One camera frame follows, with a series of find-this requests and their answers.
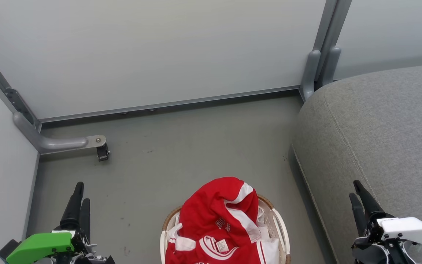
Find white laundry basket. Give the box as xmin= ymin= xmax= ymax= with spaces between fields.
xmin=160 ymin=194 xmax=292 ymax=264

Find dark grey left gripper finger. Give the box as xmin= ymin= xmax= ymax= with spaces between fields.
xmin=60 ymin=182 xmax=84 ymax=231
xmin=79 ymin=198 xmax=91 ymax=242

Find grey tubular foot with plate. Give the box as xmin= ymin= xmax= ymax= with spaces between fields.
xmin=12 ymin=112 xmax=107 ymax=154

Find grey upright support foot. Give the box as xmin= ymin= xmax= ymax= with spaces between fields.
xmin=300 ymin=49 xmax=321 ymax=101
xmin=321 ymin=46 xmax=342 ymax=87

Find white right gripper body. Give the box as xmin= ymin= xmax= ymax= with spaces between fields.
xmin=353 ymin=212 xmax=422 ymax=254

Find red shorts with white stripe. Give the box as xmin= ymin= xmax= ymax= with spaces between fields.
xmin=177 ymin=177 xmax=262 ymax=244

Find grey partition bottom rail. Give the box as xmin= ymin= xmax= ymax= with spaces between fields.
xmin=39 ymin=85 xmax=301 ymax=123

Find grey fabric sofa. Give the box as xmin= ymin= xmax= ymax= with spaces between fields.
xmin=292 ymin=62 xmax=422 ymax=264

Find black caster wheel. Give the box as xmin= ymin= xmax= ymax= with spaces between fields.
xmin=96 ymin=144 xmax=110 ymax=162

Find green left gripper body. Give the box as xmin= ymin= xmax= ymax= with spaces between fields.
xmin=7 ymin=230 xmax=97 ymax=264

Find grey partition post with hinge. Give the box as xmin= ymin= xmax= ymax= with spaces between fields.
xmin=0 ymin=38 xmax=42 ymax=132

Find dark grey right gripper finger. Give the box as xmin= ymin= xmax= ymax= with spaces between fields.
xmin=349 ymin=193 xmax=368 ymax=237
xmin=353 ymin=180 xmax=385 ymax=220

